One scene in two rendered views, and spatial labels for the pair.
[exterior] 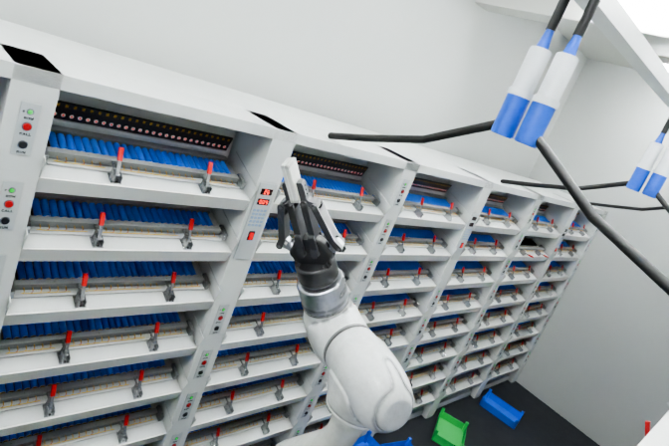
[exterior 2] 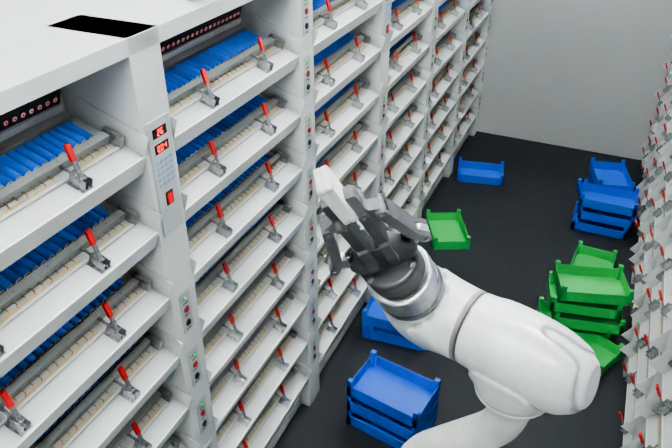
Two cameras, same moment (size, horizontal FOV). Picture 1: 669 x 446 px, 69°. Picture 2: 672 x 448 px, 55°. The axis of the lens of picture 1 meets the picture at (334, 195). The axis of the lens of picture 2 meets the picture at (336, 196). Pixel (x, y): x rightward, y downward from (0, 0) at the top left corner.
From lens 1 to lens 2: 0.38 m
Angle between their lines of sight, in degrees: 25
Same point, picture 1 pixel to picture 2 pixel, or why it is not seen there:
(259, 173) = (137, 114)
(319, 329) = (427, 329)
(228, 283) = (174, 267)
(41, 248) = not seen: outside the picture
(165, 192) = (38, 229)
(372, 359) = (532, 342)
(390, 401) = (585, 380)
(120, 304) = (69, 388)
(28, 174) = not seen: outside the picture
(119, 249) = (28, 337)
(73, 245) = not seen: outside the picture
